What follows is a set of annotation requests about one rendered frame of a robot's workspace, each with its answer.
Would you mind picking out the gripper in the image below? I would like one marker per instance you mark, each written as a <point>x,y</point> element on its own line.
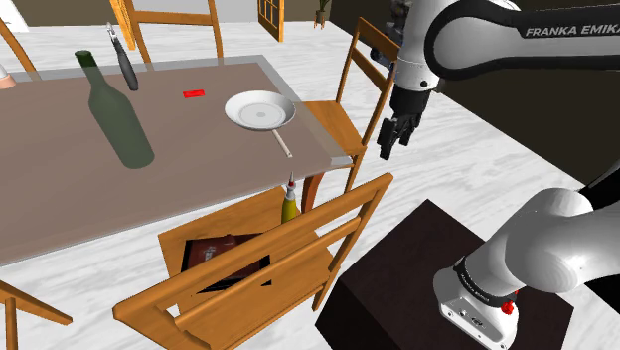
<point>410,103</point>

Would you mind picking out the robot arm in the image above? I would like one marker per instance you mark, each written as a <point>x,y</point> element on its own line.
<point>484,43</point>

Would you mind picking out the wooden chair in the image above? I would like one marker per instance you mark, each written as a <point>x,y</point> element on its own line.
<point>169,18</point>
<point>29,303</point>
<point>15,48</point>
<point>334,121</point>
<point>242,310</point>

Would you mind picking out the yellow squeeze bottle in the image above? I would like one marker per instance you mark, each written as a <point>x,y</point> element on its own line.
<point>289,208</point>

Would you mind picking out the dark robot stand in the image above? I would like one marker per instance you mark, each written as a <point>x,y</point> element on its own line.
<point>397,271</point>

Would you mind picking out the white frying pan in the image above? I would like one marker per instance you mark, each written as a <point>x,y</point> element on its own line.
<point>261,114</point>

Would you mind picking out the potted plant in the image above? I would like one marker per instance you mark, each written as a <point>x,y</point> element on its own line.
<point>321,12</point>

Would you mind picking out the wooden door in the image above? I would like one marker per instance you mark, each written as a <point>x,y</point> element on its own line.
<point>271,17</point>

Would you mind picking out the small red card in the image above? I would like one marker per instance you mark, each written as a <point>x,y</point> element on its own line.
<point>193,93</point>

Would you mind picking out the dark red book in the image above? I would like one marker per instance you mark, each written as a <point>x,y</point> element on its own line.
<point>213,252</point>

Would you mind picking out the dark green glass bottle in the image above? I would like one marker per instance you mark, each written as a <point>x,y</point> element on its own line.
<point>116,121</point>

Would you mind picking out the grey-brown dining table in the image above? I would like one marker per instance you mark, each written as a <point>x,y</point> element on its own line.
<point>63,194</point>

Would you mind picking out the pink rounded object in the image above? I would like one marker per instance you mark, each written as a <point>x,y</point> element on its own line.
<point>6,80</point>

